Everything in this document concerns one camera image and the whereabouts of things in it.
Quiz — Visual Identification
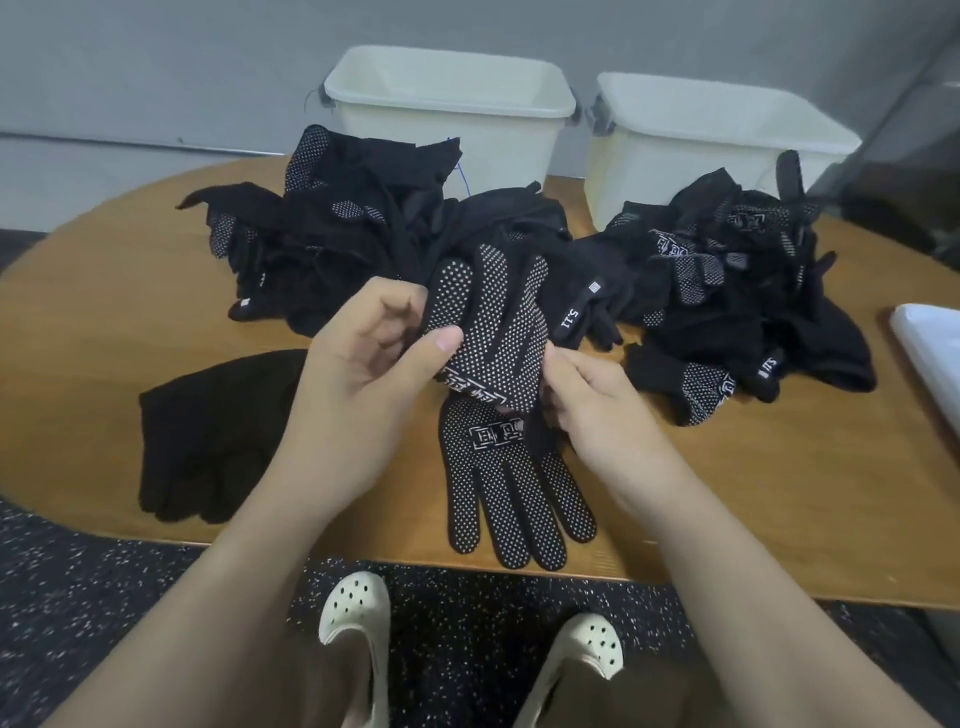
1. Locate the person's right hand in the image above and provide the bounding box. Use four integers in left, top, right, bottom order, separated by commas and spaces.
540, 342, 699, 519

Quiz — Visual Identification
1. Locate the person's left hand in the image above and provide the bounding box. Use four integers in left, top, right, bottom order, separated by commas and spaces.
262, 277, 467, 512

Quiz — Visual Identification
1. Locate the pile of black gloves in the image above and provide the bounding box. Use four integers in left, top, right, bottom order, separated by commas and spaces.
138, 349, 309, 524
177, 124, 878, 428

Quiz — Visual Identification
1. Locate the stack of black gloves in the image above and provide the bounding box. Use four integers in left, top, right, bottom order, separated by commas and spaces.
138, 349, 309, 524

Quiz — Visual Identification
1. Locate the white plastic bin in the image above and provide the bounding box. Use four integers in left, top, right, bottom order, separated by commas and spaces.
319, 45, 581, 197
582, 72, 866, 231

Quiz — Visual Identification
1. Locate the person's left forearm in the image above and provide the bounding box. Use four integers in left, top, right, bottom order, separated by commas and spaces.
45, 462, 362, 728

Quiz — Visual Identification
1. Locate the person's right forearm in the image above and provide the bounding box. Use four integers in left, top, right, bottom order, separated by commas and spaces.
637, 469, 939, 728

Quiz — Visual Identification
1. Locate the person's left white shoe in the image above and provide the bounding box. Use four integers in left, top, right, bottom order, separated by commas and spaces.
316, 570, 393, 728

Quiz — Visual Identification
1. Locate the person's white shoe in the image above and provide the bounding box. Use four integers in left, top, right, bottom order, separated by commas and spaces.
316, 570, 393, 728
514, 612, 626, 728

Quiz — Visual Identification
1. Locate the person's right white shoe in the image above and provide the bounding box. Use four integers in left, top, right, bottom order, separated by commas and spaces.
514, 612, 626, 728

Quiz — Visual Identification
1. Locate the person's left leg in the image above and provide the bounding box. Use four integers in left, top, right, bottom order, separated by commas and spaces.
225, 600, 354, 728

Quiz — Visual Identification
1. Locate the white flat tray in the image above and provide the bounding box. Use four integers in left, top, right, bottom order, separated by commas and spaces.
889, 303, 960, 437

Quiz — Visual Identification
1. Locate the grey wall pipe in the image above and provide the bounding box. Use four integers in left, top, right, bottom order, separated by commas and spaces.
0, 132, 324, 158

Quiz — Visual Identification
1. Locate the metal rack frame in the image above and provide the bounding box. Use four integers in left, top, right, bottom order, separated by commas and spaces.
832, 75, 960, 272

